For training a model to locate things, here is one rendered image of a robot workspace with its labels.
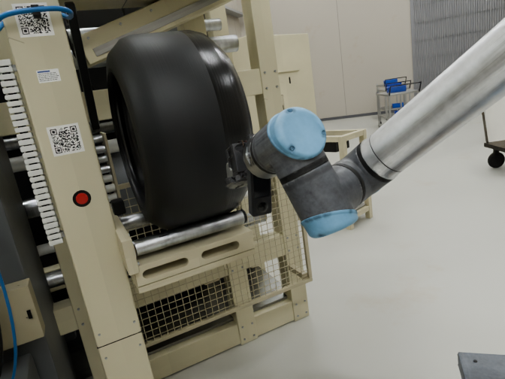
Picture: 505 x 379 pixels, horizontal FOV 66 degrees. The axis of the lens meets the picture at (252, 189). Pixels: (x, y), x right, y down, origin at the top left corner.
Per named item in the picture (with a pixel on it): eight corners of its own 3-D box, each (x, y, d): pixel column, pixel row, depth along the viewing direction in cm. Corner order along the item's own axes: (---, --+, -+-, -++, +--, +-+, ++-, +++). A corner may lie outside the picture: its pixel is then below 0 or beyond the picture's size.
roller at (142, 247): (132, 252, 104) (128, 238, 107) (133, 260, 108) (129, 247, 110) (249, 217, 118) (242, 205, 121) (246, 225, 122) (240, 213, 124)
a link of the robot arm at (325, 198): (376, 209, 68) (343, 146, 68) (345, 236, 60) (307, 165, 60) (334, 223, 75) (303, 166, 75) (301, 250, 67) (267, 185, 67)
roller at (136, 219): (117, 223, 129) (114, 216, 132) (119, 234, 132) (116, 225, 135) (215, 197, 143) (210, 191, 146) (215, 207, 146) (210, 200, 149)
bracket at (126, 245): (129, 276, 102) (120, 241, 100) (111, 235, 138) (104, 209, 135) (142, 272, 104) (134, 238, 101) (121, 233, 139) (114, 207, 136)
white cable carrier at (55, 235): (49, 247, 104) (-7, 60, 92) (49, 241, 109) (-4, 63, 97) (68, 241, 106) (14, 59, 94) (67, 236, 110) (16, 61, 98)
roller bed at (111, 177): (68, 225, 141) (45, 143, 133) (68, 216, 154) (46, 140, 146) (124, 210, 149) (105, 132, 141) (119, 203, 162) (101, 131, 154)
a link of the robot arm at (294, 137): (296, 171, 60) (266, 113, 60) (265, 186, 71) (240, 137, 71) (340, 147, 63) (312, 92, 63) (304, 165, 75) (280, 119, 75)
